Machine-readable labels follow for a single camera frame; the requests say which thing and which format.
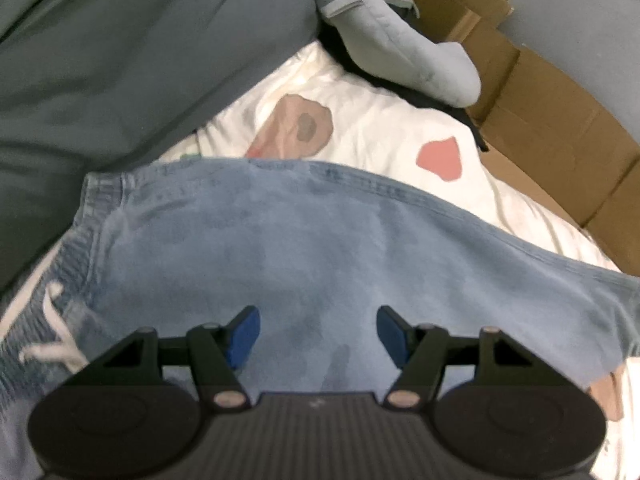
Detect small cardboard box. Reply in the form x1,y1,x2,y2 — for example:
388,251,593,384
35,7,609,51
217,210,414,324
387,0,515,46

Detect blue denim pants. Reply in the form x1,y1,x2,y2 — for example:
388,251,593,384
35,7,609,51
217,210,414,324
0,157,640,480

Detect grey padded panel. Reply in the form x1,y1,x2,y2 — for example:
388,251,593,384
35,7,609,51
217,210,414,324
500,0,640,166

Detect dark grey pillow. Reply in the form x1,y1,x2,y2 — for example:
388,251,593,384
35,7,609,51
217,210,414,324
0,0,321,296

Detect flattened brown cardboard box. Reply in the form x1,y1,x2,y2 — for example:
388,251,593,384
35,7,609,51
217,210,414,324
462,20,640,278

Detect cream bear print blanket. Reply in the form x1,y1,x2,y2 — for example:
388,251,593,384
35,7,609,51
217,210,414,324
0,40,640,480

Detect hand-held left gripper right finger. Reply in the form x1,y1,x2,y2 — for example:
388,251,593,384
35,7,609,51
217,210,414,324
376,305,551,408

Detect grey neck pillow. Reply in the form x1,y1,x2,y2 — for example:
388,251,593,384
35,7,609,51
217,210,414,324
314,0,482,108

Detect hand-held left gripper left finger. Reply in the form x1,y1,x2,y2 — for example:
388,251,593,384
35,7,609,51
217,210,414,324
87,305,263,408

